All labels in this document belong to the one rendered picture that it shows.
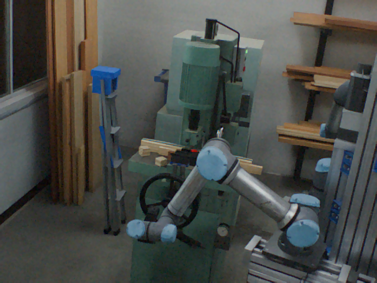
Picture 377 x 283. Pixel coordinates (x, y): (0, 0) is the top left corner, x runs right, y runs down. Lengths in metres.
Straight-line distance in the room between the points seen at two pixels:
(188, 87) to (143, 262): 0.99
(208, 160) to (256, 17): 3.02
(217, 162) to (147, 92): 3.24
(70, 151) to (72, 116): 0.28
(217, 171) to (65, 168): 2.27
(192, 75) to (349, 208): 0.94
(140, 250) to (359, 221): 1.18
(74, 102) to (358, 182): 2.29
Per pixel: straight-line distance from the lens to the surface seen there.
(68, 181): 3.91
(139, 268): 2.79
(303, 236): 1.88
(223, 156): 1.78
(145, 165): 2.50
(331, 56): 4.73
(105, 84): 3.26
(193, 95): 2.41
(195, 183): 2.00
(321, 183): 2.47
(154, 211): 2.22
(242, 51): 2.69
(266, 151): 4.94
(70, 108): 3.76
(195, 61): 2.38
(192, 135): 2.50
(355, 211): 2.15
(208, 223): 2.53
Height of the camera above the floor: 1.86
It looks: 20 degrees down
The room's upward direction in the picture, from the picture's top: 6 degrees clockwise
